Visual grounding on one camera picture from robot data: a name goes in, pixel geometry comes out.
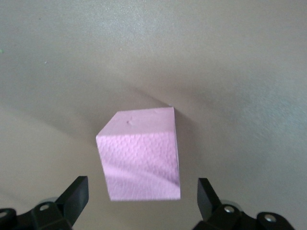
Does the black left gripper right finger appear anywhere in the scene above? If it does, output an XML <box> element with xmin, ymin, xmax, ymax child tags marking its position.
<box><xmin>193</xmin><ymin>177</ymin><xmax>295</xmax><ymax>230</ymax></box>

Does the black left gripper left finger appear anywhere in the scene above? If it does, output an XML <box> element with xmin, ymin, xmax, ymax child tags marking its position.
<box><xmin>0</xmin><ymin>175</ymin><xmax>90</xmax><ymax>230</ymax></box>

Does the pink foam block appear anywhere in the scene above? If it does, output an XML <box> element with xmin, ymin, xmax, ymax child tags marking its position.
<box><xmin>95</xmin><ymin>106</ymin><xmax>181</xmax><ymax>202</ymax></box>

